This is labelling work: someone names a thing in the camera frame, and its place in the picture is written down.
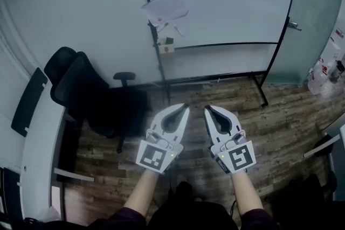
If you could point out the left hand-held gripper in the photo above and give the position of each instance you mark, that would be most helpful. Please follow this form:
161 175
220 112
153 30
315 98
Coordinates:
155 156

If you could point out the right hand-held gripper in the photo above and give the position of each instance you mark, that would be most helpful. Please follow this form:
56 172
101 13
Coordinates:
237 157

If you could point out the white whiteboard box red label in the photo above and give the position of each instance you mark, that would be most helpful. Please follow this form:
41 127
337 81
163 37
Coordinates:
166 49

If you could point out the dark whiteboard eraser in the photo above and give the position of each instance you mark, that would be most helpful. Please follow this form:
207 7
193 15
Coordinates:
166 40

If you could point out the person's right forearm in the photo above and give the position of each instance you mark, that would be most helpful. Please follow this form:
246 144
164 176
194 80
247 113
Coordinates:
246 192

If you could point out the person's left forearm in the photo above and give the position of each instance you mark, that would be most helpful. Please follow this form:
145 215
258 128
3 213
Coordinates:
141 191

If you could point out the red whiteboard marker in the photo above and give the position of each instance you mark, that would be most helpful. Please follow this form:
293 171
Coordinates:
163 27
178 30

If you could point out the black-framed whiteboard on stand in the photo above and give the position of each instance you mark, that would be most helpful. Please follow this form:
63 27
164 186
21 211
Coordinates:
221 2

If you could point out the black mesh office chair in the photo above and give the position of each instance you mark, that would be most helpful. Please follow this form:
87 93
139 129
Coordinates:
89 99

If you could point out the person's dark clothing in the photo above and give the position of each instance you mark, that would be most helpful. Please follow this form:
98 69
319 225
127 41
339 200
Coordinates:
188 212

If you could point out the crumpled white paper sheet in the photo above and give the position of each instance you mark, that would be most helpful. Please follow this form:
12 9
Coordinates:
165 6

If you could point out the white curved desk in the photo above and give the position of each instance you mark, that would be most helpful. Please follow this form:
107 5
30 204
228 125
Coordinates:
40 142

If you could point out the dark cup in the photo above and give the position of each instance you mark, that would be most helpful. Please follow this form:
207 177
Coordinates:
340 67

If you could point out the black desk divider panel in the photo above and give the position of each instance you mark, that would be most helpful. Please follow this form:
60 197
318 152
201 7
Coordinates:
28 105
10 194

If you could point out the clear plastic bag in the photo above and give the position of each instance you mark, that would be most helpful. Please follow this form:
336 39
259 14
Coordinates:
48 215

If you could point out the white desk with black bracket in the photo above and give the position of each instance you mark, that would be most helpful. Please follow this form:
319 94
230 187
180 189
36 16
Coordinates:
331 142

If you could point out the metal whiteboard bracket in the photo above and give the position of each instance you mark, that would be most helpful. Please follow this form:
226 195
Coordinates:
293 25

